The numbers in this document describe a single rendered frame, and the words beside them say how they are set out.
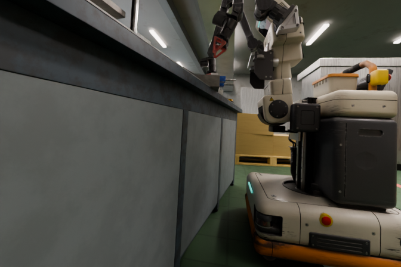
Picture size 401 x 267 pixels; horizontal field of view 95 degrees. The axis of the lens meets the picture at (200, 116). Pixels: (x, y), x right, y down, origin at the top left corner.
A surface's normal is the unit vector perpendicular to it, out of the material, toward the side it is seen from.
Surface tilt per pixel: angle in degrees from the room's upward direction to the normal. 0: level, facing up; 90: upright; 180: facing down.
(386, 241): 90
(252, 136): 90
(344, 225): 90
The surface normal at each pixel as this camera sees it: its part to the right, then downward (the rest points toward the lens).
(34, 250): 0.94, 0.04
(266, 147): 0.06, -0.04
